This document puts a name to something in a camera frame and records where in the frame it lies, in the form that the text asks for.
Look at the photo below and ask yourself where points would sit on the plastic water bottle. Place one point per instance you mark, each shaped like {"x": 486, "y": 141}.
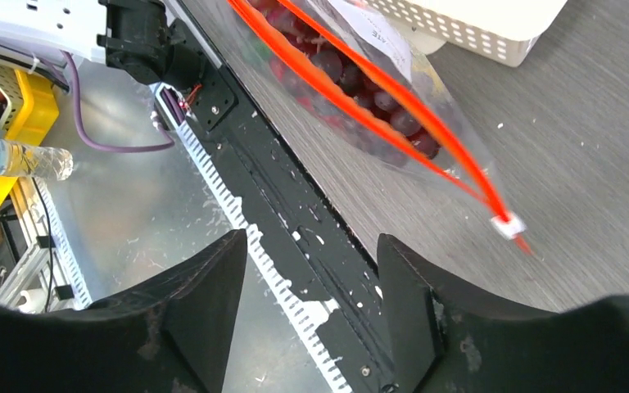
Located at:
{"x": 23, "y": 160}

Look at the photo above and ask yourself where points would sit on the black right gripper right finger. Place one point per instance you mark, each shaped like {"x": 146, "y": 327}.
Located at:
{"x": 449, "y": 335}

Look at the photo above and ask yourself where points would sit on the clear zip top bag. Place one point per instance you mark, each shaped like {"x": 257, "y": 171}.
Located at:
{"x": 463, "y": 164}

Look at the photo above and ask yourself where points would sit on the white slotted cable duct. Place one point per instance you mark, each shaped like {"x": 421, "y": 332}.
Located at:
{"x": 304, "y": 316}

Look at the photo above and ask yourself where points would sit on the yellow crate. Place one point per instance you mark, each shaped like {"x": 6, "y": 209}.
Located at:
{"x": 29, "y": 112}

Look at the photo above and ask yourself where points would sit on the purple fake grapes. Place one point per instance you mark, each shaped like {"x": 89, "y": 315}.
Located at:
{"x": 347, "y": 75}

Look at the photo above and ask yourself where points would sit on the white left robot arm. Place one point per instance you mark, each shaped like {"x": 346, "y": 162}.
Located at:
{"x": 133, "y": 36}

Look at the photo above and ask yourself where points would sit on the white plastic basket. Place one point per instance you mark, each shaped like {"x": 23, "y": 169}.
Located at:
{"x": 504, "y": 31}

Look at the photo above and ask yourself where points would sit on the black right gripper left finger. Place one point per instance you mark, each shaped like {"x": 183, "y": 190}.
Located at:
{"x": 170, "y": 333}

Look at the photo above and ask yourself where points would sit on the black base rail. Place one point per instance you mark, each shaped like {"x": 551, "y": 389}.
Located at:
{"x": 306, "y": 238}

